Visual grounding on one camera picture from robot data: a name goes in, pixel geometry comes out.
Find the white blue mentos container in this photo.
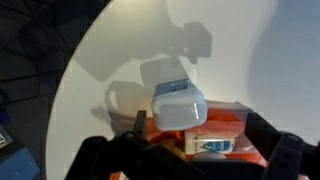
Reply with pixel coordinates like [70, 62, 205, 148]
[151, 79, 208, 131]

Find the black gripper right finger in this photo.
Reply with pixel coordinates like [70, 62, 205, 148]
[245, 113, 320, 180]

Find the yellow item in bag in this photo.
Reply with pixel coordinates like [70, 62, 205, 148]
[160, 139, 185, 159]

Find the orange plastic bag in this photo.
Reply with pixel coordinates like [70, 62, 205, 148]
[109, 99, 320, 180]

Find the white blue box in bag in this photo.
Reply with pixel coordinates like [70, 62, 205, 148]
[184, 130, 238, 155]

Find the blue box on floor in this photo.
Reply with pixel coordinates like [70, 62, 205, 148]
[0, 147, 40, 180]

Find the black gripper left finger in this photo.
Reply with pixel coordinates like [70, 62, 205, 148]
[65, 110, 188, 180]

